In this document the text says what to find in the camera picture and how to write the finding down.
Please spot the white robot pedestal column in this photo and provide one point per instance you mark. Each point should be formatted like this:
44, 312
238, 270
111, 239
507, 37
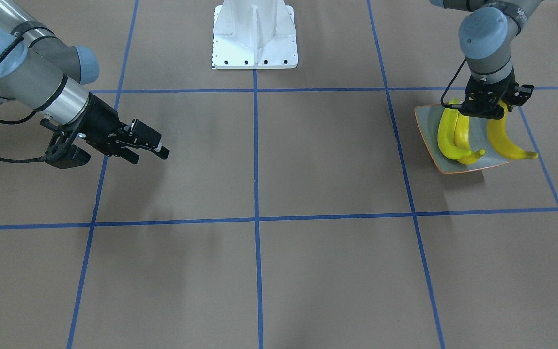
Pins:
254, 34

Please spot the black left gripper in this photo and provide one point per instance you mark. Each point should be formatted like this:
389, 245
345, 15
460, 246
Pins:
493, 90

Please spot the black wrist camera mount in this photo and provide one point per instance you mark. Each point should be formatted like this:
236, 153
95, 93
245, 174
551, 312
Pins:
519, 94
62, 153

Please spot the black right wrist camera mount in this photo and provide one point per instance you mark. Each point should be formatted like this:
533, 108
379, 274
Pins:
62, 153

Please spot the yellow banana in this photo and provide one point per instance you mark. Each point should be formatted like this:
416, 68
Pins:
461, 140
499, 140
446, 135

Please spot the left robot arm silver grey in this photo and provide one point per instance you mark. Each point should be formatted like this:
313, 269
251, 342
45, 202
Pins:
485, 36

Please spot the grey square plate orange rim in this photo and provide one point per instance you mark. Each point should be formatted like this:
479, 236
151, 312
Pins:
428, 119

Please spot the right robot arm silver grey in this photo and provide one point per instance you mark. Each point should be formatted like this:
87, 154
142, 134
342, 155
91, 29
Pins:
49, 77

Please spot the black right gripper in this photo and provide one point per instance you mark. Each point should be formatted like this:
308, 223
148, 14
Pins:
100, 121

